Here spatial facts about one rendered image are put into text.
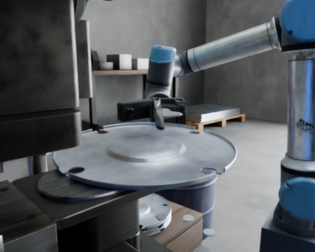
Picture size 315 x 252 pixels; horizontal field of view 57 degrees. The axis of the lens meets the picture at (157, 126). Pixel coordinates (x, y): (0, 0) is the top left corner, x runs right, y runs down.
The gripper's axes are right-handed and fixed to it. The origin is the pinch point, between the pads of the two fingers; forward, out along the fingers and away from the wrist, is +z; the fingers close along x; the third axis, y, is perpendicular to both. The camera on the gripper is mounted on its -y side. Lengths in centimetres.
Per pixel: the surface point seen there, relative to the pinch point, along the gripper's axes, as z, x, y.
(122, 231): 24.7, 6.2, -6.9
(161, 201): -46, 45, 6
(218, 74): -485, 48, 159
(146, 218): -34, 44, -1
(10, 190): 23.8, 0.2, -20.3
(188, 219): 10.8, 14.7, 4.6
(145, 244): 17.4, 14.4, -3.6
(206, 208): -74, 68, 32
